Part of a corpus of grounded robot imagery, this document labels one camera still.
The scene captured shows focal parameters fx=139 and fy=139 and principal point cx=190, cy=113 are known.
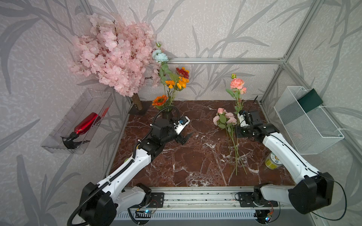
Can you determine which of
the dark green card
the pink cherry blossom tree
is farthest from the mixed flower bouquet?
the dark green card

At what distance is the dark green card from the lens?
0.70 meters

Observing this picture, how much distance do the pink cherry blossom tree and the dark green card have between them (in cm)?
82

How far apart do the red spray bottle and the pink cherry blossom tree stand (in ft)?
0.61

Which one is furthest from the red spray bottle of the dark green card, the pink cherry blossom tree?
the dark green card

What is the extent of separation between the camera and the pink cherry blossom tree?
655 mm

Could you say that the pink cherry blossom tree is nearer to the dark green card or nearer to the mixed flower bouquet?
the mixed flower bouquet

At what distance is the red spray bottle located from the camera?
1.95 ft

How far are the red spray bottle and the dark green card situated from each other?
1023 millimetres

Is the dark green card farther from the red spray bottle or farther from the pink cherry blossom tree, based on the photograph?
the red spray bottle
